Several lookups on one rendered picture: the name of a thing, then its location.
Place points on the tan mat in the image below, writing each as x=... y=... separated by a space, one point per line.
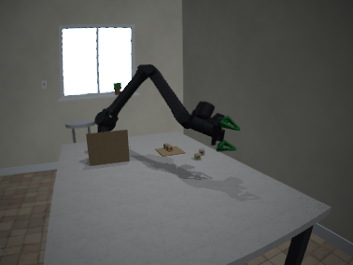
x=175 y=151

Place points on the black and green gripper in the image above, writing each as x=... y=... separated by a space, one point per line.
x=217 y=134

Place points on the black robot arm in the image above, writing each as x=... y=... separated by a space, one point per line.
x=194 y=121

